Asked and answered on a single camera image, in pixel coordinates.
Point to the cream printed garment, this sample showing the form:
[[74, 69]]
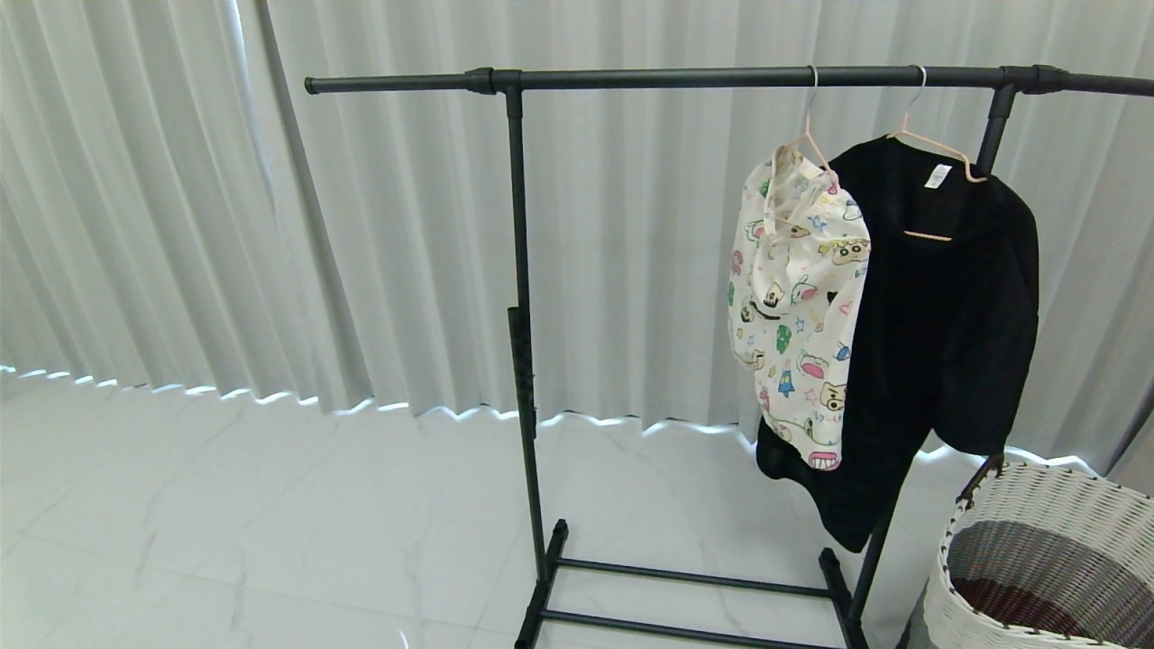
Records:
[[802, 306]]

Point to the pink clothes hanger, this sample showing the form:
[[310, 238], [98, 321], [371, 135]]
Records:
[[920, 99], [812, 99]]

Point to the black garment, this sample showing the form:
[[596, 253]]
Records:
[[938, 342]]

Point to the black clothes rack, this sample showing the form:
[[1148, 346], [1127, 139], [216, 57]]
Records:
[[676, 77]]

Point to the white laundry basket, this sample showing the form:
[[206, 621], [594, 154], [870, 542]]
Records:
[[1037, 505]]

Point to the white curtain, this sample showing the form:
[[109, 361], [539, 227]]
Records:
[[361, 225]]

